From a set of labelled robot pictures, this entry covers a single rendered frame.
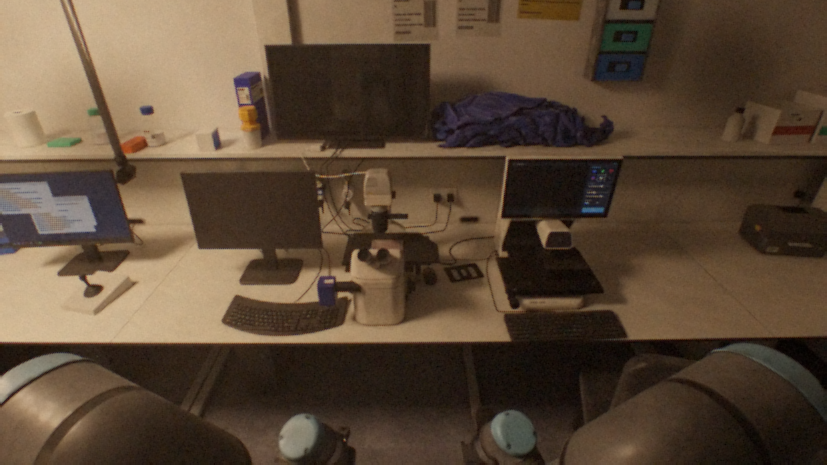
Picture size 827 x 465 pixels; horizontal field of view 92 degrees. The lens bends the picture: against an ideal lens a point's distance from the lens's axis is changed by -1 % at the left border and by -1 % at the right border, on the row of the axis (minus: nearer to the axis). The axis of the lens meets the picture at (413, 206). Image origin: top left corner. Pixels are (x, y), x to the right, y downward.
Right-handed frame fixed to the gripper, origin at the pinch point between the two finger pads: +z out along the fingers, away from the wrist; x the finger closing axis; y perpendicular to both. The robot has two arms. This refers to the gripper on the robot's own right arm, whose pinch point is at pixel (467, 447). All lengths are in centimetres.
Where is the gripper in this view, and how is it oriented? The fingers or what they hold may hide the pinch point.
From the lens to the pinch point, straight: 135.0
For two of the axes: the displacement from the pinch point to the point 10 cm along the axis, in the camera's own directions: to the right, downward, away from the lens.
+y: 1.2, 7.8, -6.2
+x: 9.8, 0.2, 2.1
